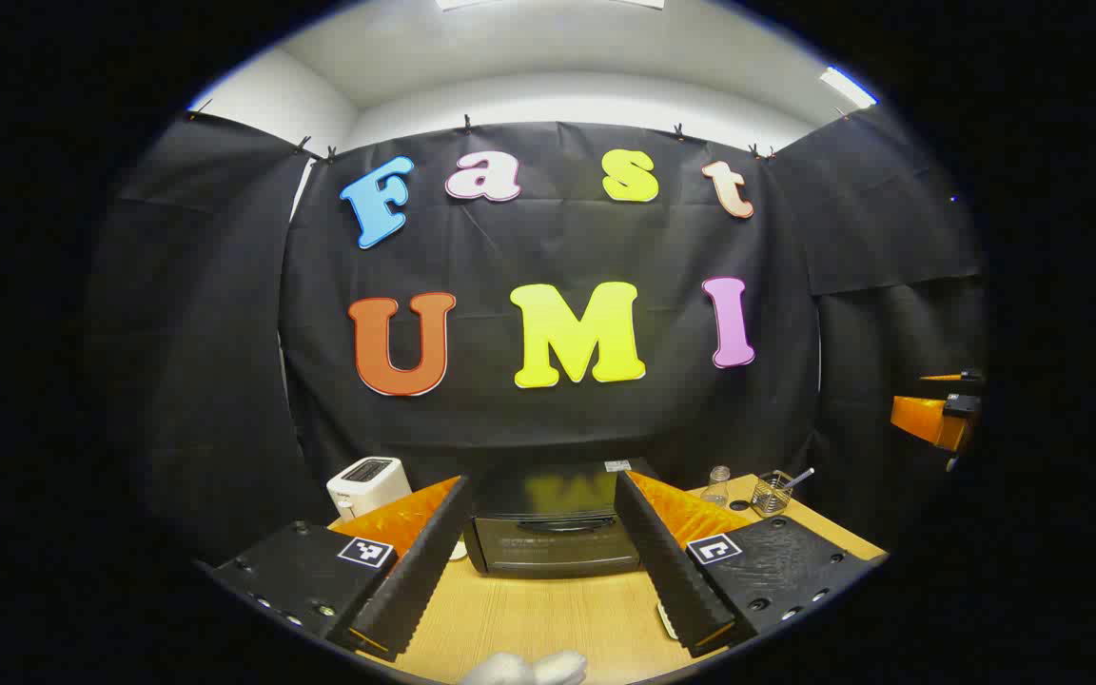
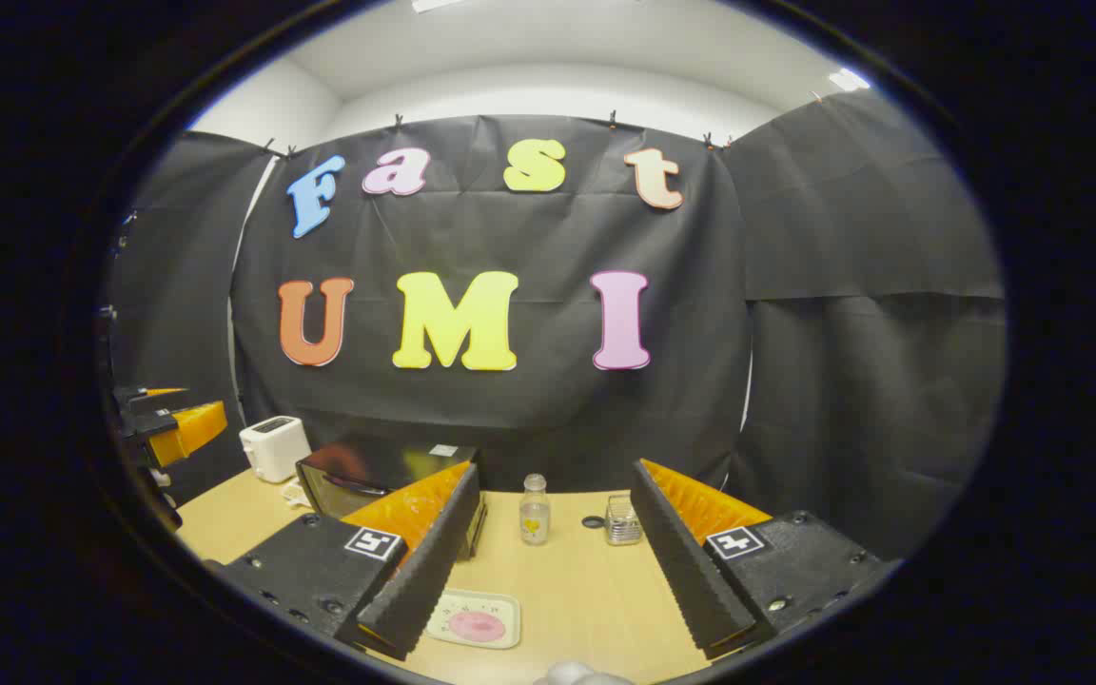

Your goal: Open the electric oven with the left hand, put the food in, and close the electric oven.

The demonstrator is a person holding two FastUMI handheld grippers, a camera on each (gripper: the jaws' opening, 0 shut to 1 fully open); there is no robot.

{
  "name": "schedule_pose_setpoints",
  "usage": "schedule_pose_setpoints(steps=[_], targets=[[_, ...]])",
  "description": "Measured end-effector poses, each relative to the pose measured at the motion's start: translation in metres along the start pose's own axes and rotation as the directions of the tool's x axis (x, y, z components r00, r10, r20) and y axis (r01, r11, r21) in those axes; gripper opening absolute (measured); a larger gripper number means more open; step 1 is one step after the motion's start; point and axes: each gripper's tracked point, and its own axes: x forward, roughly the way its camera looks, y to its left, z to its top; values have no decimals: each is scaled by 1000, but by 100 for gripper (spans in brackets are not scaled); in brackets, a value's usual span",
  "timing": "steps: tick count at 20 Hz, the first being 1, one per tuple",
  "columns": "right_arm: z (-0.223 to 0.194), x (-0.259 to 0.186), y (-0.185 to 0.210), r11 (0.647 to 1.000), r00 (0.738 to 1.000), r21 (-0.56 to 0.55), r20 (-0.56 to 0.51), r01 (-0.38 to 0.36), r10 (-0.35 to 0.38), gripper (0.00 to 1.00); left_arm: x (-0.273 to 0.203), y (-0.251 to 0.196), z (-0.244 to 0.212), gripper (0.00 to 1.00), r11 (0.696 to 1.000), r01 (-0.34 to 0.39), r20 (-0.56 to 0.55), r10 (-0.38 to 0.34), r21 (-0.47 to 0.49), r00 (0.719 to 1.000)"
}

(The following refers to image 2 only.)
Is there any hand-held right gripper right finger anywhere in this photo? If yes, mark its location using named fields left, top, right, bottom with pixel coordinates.
left=631, top=460, right=901, bottom=659

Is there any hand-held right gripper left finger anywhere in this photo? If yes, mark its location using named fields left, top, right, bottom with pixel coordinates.
left=215, top=461, right=484, bottom=662

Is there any pink round food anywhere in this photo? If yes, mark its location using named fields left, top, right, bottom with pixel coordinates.
left=448, top=610, right=507, bottom=642

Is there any square cream plate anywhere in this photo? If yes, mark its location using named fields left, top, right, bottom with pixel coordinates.
left=424, top=588, right=521, bottom=650

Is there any black electric oven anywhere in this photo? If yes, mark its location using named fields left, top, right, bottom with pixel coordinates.
left=296, top=442, right=489, bottom=560

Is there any white toaster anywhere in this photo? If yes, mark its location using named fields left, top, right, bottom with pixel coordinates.
left=239, top=416, right=312, bottom=483

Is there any clear glass bottle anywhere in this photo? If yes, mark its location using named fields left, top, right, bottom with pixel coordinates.
left=519, top=473, right=551, bottom=546

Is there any black backdrop cloth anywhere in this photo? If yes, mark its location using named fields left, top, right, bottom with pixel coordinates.
left=106, top=90, right=1008, bottom=562

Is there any wire mesh holder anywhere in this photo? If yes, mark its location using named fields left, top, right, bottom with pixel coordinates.
left=605, top=493, right=644, bottom=546

